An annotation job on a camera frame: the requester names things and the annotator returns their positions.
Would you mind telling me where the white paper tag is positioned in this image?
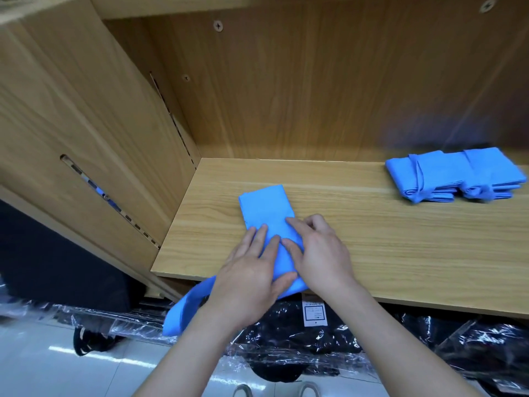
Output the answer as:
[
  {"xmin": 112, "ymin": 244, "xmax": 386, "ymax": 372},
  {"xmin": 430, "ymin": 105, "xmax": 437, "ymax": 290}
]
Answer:
[{"xmin": 300, "ymin": 297, "xmax": 328, "ymax": 328}]

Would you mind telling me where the person's right hand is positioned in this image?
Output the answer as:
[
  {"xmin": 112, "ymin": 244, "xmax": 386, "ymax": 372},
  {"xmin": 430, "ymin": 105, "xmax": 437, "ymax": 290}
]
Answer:
[{"xmin": 281, "ymin": 214, "xmax": 362, "ymax": 304}]

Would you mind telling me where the black wrapped bag with tag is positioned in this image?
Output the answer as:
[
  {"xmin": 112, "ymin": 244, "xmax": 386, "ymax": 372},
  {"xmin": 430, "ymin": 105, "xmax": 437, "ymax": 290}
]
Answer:
[{"xmin": 235, "ymin": 293, "xmax": 391, "ymax": 383}]

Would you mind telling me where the light blue non-woven bag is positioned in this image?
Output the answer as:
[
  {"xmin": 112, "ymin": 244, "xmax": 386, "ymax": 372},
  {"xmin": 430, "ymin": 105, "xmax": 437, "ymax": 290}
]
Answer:
[
  {"xmin": 458, "ymin": 146, "xmax": 529, "ymax": 202},
  {"xmin": 384, "ymin": 150, "xmax": 474, "ymax": 204},
  {"xmin": 162, "ymin": 184, "xmax": 309, "ymax": 338}
]

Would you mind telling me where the person's left forearm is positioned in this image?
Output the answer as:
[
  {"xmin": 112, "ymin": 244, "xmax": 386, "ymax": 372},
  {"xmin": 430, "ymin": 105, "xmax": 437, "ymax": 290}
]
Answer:
[{"xmin": 132, "ymin": 303, "xmax": 249, "ymax": 397}]

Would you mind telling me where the person's right forearm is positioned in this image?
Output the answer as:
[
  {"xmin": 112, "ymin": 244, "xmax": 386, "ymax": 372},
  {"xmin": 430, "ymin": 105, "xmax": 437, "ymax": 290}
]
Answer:
[{"xmin": 331, "ymin": 279, "xmax": 484, "ymax": 397}]

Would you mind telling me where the person's right shoe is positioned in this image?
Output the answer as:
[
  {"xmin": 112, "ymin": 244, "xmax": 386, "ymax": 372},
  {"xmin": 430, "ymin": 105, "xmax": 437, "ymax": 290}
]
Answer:
[{"xmin": 296, "ymin": 380, "xmax": 322, "ymax": 397}]

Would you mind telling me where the person's left hand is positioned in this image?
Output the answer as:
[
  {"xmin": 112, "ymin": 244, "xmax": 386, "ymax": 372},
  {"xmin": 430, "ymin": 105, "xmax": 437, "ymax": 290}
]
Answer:
[{"xmin": 202, "ymin": 224, "xmax": 299, "ymax": 329}]

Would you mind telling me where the black plastic-wrapped bag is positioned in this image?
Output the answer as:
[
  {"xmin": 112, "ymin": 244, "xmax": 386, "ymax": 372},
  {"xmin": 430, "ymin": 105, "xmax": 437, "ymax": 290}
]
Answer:
[
  {"xmin": 0, "ymin": 281, "xmax": 212, "ymax": 362},
  {"xmin": 388, "ymin": 303, "xmax": 529, "ymax": 392}
]

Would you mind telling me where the wooden shelf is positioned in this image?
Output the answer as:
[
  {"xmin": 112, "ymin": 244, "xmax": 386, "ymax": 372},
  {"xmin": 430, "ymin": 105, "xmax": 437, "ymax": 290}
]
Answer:
[{"xmin": 0, "ymin": 0, "xmax": 529, "ymax": 321}]

